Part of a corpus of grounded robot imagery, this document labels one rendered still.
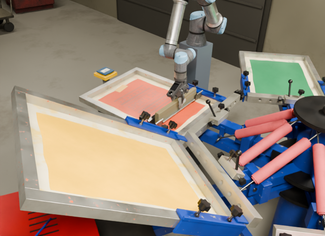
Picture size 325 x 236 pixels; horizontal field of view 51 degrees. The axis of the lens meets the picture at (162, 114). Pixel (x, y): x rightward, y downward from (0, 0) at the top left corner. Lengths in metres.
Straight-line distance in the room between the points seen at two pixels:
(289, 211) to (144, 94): 1.19
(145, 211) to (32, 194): 0.34
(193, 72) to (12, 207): 1.62
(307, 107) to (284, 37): 3.00
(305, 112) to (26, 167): 1.22
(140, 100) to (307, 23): 2.72
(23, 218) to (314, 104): 1.37
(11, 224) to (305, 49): 3.90
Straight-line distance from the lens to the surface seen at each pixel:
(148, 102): 2.31
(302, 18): 4.54
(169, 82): 2.49
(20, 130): 1.11
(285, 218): 2.09
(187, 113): 2.21
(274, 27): 4.73
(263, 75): 2.80
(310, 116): 1.68
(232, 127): 1.98
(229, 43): 5.11
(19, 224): 1.45
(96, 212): 0.97
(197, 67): 2.59
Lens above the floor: 2.17
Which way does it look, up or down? 34 degrees down
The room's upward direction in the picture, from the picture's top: 1 degrees clockwise
